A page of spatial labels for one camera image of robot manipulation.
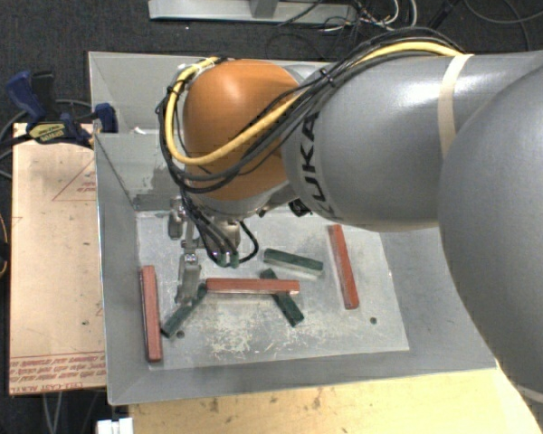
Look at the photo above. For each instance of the brown cardboard board, red print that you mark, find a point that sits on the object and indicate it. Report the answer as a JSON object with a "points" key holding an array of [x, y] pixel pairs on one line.
{"points": [[54, 251]]}

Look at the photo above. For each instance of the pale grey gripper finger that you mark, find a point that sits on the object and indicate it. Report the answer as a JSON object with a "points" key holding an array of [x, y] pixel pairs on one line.
{"points": [[190, 278]]}

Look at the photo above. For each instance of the dark green flat block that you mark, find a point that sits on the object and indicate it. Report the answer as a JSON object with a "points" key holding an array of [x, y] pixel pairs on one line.
{"points": [[289, 310], [293, 261], [181, 314]]}

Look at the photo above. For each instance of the grey metal bin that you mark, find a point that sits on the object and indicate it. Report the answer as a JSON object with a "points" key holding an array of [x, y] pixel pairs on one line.
{"points": [[262, 333]]}

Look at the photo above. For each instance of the red-brown flat block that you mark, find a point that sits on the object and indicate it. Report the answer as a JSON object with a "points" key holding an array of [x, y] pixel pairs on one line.
{"points": [[151, 314], [344, 267], [253, 285]]}

